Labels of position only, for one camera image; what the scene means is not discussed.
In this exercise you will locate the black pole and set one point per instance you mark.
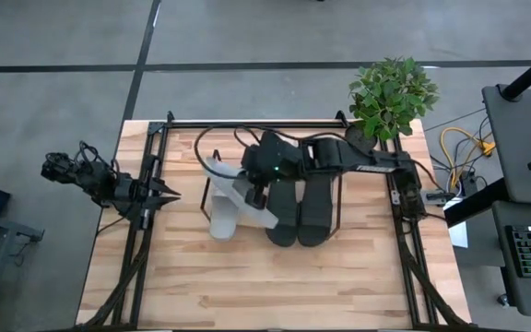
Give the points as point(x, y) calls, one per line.
point(528, 74)

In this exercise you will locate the white paper sheet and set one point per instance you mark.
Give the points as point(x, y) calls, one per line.
point(458, 233)

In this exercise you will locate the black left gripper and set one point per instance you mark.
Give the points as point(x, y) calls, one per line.
point(134, 196)

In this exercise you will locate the black rubber slide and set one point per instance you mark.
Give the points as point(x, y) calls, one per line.
point(316, 216)
point(283, 216)

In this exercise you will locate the black power strip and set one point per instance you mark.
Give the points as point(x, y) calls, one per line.
point(468, 182)

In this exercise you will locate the white rubber slide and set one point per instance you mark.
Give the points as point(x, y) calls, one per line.
point(223, 226)
point(221, 175)

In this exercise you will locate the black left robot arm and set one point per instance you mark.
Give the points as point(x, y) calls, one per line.
point(95, 180)

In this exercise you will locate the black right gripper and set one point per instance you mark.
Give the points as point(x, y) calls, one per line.
point(270, 159)

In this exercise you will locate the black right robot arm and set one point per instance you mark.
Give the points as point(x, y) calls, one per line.
point(371, 161)

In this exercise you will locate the potted green plant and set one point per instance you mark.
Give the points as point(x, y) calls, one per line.
point(390, 97)

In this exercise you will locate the black metal shoe rack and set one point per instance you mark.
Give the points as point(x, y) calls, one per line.
point(336, 203)

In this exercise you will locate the black desk beam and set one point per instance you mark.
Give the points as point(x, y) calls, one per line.
point(477, 203)

